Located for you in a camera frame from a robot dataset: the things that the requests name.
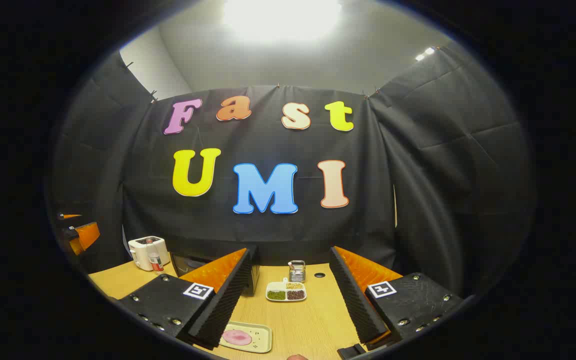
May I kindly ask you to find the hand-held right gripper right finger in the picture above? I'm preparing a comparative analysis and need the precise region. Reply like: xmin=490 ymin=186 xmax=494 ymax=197
xmin=329 ymin=246 xmax=464 ymax=345

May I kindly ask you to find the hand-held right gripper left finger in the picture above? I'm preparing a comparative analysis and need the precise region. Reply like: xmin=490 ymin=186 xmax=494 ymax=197
xmin=118 ymin=246 xmax=260 ymax=349

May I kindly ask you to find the pink ham slice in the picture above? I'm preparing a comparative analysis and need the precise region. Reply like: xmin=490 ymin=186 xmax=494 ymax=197
xmin=222 ymin=329 xmax=253 ymax=347

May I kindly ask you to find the cream square plate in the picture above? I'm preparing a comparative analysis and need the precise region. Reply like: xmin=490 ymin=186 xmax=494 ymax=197
xmin=218 ymin=321 xmax=273 ymax=354

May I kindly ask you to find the black electric oven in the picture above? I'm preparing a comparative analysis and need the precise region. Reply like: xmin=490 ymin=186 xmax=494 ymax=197
xmin=170 ymin=252 xmax=261 ymax=296

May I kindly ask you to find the white toaster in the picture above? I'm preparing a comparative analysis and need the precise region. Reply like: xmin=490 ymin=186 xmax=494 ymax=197
xmin=128 ymin=236 xmax=171 ymax=272

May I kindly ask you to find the white divided dish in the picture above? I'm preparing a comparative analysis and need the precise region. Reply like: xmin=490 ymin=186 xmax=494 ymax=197
xmin=266 ymin=277 xmax=308 ymax=302

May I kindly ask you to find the black backdrop cloth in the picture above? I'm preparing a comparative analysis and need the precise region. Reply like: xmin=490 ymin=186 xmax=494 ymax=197
xmin=50 ymin=42 xmax=536 ymax=296

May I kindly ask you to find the metal wire mesh holder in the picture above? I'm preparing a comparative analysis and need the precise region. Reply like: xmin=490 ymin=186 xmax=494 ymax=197
xmin=288 ymin=260 xmax=307 ymax=283

